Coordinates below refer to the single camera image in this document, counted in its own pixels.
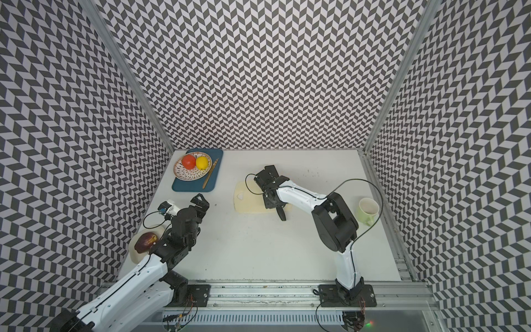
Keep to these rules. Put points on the light green mug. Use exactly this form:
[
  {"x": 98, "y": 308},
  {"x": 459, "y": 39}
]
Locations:
[{"x": 367, "y": 211}]

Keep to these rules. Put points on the black cleaver knife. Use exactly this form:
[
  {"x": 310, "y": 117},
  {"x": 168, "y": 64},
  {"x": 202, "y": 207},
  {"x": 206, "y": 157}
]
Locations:
[{"x": 281, "y": 213}]

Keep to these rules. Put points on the aluminium front rail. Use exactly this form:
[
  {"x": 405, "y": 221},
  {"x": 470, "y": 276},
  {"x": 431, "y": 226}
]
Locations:
[{"x": 262, "y": 295}]

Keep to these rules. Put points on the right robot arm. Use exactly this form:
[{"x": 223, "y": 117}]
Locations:
[{"x": 335, "y": 224}]

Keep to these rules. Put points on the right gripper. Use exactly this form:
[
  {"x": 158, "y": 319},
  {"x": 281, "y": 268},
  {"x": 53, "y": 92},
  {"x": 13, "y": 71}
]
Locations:
[{"x": 268, "y": 205}]

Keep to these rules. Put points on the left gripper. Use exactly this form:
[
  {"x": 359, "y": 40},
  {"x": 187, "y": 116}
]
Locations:
[{"x": 201, "y": 212}]

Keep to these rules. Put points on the teal tray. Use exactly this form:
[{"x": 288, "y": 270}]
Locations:
[{"x": 196, "y": 186}]

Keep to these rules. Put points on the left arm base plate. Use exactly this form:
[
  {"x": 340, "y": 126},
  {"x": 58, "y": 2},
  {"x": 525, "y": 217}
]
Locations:
[{"x": 196, "y": 295}]

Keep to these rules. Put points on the yellow lemon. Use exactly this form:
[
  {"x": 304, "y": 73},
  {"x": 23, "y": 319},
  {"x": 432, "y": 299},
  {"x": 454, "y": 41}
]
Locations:
[{"x": 202, "y": 163}]

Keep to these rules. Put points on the cream cutting board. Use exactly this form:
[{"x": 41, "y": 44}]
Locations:
[{"x": 247, "y": 203}]

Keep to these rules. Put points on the red tomato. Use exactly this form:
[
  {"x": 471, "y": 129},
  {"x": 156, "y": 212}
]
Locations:
[{"x": 188, "y": 162}]

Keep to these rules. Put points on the patterned white bowl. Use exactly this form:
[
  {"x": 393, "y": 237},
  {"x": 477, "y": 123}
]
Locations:
[{"x": 191, "y": 175}]

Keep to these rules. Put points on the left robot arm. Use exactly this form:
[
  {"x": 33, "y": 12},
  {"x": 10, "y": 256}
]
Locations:
[{"x": 148, "y": 287}]

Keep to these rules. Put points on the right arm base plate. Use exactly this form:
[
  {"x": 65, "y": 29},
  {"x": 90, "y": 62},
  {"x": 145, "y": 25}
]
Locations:
[{"x": 329, "y": 296}]

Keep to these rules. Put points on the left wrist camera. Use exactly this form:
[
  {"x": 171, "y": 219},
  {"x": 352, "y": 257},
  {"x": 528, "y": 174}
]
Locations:
[{"x": 168, "y": 209}]

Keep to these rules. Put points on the purple eggplant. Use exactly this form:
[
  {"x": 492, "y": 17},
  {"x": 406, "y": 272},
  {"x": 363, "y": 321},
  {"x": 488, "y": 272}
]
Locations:
[{"x": 145, "y": 242}]

